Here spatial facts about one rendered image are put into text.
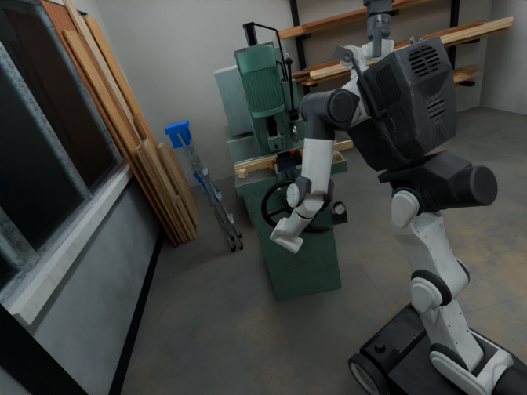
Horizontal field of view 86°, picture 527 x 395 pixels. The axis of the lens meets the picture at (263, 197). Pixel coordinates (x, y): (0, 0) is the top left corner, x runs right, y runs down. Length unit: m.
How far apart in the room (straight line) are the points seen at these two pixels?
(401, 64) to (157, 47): 3.26
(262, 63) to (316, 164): 0.72
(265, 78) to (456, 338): 1.33
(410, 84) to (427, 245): 0.54
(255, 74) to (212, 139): 2.55
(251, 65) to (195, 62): 2.39
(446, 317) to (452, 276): 0.19
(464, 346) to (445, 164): 0.74
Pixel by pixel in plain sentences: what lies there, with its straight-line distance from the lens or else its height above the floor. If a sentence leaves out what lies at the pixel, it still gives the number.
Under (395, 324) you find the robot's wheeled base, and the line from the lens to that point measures 1.65.
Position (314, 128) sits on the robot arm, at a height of 1.27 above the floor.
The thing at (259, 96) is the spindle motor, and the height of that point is 1.30.
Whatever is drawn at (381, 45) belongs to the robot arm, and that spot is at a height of 1.40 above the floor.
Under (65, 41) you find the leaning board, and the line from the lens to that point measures 2.61.
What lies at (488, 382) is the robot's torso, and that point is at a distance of 1.41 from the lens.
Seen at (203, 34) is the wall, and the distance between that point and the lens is 3.81.
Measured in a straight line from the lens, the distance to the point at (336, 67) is 3.60.
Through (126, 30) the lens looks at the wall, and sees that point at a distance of 3.92.
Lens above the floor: 1.52
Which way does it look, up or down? 28 degrees down
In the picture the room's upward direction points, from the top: 15 degrees counter-clockwise
